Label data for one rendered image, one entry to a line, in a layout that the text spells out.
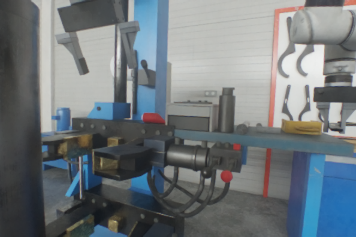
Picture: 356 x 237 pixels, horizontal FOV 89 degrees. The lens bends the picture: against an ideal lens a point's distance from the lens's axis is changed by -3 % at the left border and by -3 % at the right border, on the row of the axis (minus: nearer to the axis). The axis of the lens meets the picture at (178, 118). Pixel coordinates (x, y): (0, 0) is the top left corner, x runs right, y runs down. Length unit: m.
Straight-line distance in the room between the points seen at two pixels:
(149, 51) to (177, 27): 1.87
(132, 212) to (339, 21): 1.18
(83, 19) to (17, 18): 0.24
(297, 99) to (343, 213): 1.40
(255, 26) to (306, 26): 2.26
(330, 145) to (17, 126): 1.03
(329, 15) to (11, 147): 0.89
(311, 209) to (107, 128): 1.13
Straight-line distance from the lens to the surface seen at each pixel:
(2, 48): 0.67
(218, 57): 2.78
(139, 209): 1.16
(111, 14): 0.47
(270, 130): 0.98
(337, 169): 1.60
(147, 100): 1.24
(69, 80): 4.42
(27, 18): 0.71
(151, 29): 1.32
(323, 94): 0.78
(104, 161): 0.77
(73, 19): 0.51
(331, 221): 1.73
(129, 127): 1.06
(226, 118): 0.87
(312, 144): 0.87
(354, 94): 0.78
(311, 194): 1.13
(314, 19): 0.62
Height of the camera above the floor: 1.18
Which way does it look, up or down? 4 degrees down
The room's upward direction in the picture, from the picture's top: 2 degrees clockwise
